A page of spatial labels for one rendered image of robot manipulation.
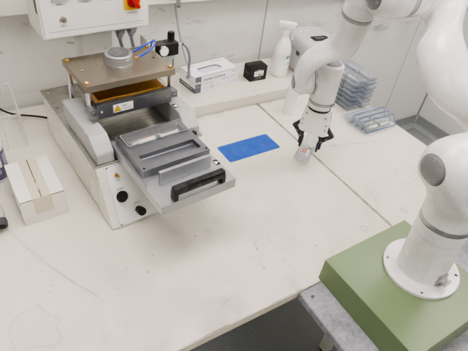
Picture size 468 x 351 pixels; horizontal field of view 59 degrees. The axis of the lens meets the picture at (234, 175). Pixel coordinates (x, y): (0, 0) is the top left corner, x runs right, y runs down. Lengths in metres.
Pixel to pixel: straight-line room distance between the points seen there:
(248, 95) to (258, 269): 0.89
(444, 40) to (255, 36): 1.27
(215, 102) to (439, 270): 1.06
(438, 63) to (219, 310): 0.75
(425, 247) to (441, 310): 0.16
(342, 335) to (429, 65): 0.66
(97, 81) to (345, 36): 0.69
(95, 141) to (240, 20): 1.09
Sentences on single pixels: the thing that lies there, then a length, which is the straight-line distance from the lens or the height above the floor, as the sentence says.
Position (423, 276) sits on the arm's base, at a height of 0.89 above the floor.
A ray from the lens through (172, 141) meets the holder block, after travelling 1.16.
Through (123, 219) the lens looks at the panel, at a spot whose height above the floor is 0.77.
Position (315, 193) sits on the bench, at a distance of 1.44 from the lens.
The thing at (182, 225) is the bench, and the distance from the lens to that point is 1.26.
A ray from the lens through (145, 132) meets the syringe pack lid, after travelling 1.17.
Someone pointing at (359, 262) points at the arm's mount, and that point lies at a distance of 1.17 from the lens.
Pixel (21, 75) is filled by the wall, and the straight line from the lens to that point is 1.79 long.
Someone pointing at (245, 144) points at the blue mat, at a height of 0.75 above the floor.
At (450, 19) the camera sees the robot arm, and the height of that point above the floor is 1.41.
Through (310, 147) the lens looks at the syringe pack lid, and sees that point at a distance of 1.54.
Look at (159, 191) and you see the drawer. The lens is 1.04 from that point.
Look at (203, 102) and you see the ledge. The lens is 1.73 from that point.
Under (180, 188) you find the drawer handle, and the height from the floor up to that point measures 1.01.
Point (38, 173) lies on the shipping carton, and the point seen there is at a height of 0.84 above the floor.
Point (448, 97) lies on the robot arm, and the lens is 0.97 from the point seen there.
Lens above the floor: 1.67
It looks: 40 degrees down
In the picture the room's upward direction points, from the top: 8 degrees clockwise
